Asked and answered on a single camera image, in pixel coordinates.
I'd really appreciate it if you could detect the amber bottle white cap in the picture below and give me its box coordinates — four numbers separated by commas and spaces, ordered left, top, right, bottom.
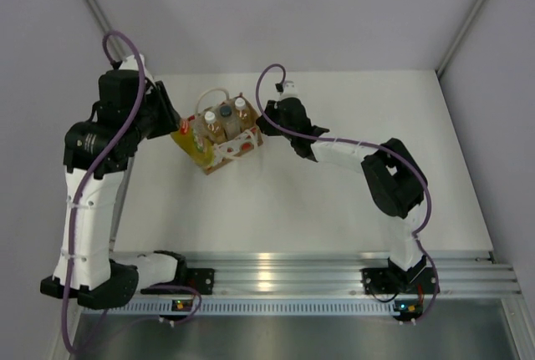
203, 110, 227, 145
234, 97, 254, 132

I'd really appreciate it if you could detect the yellow bottle red cap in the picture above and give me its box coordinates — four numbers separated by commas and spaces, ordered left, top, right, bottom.
171, 118, 214, 169

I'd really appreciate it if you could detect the clear bottle dark cap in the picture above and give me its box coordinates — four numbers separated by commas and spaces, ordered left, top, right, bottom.
218, 104, 241, 140

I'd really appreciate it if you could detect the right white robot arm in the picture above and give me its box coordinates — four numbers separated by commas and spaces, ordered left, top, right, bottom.
256, 97, 431, 291

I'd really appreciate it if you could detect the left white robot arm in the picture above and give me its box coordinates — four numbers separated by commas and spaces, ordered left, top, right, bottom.
40, 55, 189, 310

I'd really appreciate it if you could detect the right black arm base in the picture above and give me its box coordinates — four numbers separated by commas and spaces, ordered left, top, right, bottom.
361, 267, 420, 296

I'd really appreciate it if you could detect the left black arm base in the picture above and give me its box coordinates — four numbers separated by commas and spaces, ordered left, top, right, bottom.
140, 268, 215, 295

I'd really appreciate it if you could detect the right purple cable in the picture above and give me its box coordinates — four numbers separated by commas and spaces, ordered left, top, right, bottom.
255, 63, 441, 322

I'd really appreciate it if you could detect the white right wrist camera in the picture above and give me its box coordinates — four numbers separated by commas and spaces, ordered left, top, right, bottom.
279, 80, 298, 100

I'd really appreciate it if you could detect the perforated cable duct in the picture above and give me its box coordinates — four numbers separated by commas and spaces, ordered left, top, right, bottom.
81, 297, 517, 316

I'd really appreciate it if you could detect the aluminium mounting rail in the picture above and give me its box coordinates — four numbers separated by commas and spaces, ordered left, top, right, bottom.
186, 251, 521, 298

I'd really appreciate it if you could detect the right aluminium frame post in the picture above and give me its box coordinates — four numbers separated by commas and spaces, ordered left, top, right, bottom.
435, 0, 489, 80

